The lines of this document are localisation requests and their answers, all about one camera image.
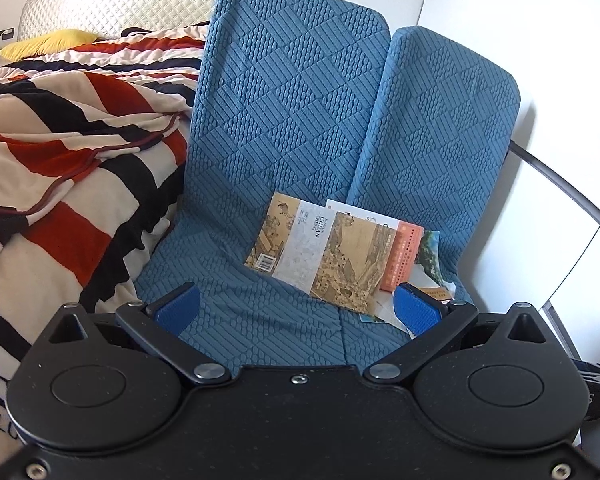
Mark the yellow pillow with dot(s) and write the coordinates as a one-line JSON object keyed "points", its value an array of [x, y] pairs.
{"points": [[45, 42]]}

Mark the white furniture panel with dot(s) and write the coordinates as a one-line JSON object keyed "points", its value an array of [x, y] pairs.
{"points": [[530, 250]]}

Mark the dark metal bar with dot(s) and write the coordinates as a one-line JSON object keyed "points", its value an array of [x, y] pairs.
{"points": [[555, 175]]}

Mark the wall socket with plug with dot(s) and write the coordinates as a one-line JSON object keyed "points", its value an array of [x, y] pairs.
{"points": [[5, 35]]}

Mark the white quilted headboard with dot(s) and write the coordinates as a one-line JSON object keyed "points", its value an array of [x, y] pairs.
{"points": [[130, 7]]}

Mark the blue textured sofa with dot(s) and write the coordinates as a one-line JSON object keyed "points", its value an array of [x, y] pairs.
{"points": [[290, 110]]}

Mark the white book orange spine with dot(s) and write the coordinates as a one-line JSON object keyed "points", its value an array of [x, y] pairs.
{"points": [[400, 255]]}

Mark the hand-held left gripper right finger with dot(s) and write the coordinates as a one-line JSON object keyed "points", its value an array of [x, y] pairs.
{"points": [[417, 310]]}

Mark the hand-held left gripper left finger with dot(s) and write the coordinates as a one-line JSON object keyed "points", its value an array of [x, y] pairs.
{"points": [[177, 307]]}

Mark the old painting cover book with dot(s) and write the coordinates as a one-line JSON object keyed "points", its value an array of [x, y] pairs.
{"points": [[330, 255]]}

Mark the red black striped blanket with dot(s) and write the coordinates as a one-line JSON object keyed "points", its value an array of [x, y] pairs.
{"points": [[55, 160]]}

